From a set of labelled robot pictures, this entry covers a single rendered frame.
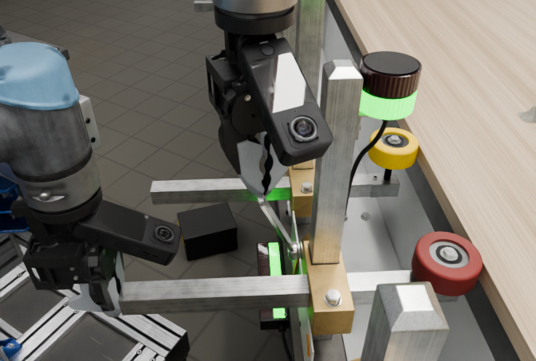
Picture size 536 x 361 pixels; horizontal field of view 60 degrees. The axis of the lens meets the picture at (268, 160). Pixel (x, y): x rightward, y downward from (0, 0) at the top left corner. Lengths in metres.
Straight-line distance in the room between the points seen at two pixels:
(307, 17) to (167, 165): 1.65
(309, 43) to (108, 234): 0.40
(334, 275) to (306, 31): 0.35
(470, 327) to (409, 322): 0.44
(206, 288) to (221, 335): 0.99
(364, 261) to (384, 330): 0.67
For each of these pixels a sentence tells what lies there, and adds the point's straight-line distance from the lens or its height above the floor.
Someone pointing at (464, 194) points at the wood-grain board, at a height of 0.90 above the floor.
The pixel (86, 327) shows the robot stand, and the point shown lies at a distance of 1.45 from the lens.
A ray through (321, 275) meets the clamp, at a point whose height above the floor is 0.87.
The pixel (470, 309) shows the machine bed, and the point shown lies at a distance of 0.72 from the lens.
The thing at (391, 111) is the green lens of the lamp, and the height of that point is 1.11.
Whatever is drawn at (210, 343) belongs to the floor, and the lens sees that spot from 1.59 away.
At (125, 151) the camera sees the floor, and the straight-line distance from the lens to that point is 2.40.
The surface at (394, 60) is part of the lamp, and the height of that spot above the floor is 1.15.
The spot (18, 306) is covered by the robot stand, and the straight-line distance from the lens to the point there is 1.57.
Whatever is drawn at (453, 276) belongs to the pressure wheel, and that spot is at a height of 0.91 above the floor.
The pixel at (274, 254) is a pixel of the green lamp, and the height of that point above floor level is 0.70.
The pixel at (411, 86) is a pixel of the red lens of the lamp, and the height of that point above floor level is 1.13.
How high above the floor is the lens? 1.34
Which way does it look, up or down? 37 degrees down
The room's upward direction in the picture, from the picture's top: straight up
